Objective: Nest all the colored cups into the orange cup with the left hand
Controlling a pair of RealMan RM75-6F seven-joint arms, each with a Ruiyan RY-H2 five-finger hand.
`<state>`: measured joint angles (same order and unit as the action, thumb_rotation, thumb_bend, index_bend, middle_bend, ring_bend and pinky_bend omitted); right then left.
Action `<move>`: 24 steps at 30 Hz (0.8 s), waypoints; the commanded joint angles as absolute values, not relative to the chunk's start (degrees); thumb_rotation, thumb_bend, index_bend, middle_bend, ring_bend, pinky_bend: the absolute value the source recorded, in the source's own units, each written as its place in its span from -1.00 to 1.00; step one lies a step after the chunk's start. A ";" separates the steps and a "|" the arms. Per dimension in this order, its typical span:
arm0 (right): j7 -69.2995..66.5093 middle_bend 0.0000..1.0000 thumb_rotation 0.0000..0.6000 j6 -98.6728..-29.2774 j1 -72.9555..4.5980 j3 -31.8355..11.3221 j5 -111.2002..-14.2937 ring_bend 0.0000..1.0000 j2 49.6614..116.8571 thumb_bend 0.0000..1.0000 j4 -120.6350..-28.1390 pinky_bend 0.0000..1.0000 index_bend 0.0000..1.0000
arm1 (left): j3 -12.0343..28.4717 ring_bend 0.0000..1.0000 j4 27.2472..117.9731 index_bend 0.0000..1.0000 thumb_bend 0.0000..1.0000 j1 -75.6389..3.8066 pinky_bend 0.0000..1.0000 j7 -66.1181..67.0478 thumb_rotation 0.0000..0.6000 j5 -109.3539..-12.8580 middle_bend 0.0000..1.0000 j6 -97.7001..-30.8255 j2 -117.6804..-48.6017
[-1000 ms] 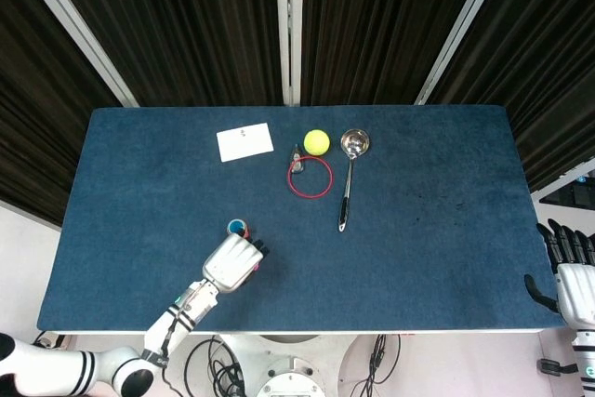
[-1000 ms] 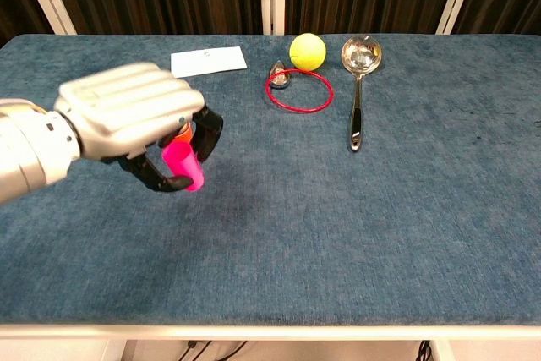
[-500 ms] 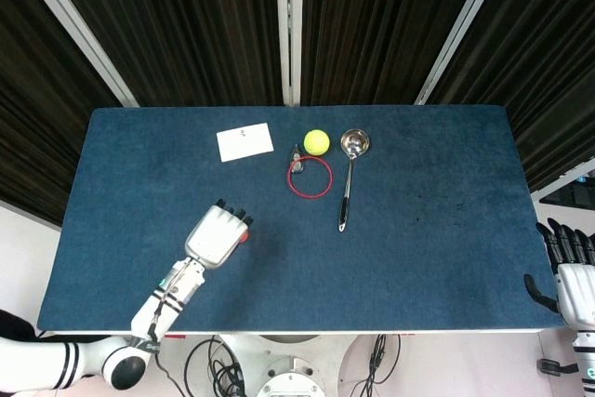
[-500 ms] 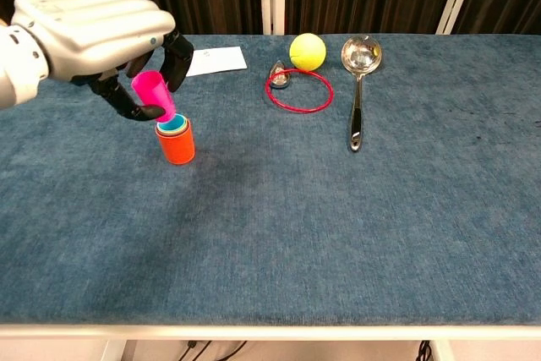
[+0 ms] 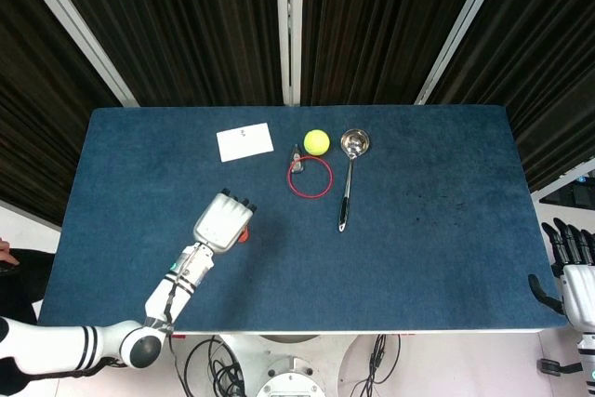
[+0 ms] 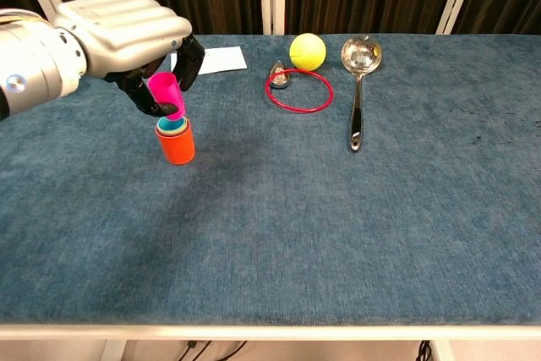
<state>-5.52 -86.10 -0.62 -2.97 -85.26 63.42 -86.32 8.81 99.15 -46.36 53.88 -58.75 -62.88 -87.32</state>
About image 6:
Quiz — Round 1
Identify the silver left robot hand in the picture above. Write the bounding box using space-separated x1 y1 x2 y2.
52 0 206 119

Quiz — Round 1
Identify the pink plastic cup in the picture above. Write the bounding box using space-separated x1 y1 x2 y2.
147 72 188 122

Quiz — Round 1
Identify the cyan plastic cup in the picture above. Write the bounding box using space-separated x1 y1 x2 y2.
157 118 187 134

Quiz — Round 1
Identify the white paper card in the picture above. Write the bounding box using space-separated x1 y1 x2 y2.
170 46 249 76

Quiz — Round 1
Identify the orange plastic cup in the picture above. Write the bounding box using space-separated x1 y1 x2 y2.
154 116 197 166

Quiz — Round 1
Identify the small teardrop metal piece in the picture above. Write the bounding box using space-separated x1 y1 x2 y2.
269 60 292 90

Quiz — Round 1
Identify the yellow tennis ball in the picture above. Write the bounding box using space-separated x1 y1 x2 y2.
289 32 328 72

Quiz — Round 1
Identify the stainless steel ladle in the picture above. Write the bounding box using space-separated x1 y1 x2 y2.
341 35 384 153

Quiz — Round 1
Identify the blue velvet tablecloth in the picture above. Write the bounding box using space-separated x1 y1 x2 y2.
0 34 541 328

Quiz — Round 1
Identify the red plastic ring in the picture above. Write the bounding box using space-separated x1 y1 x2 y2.
265 68 335 115

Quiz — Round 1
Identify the white table frame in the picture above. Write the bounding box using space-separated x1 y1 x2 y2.
0 324 541 361

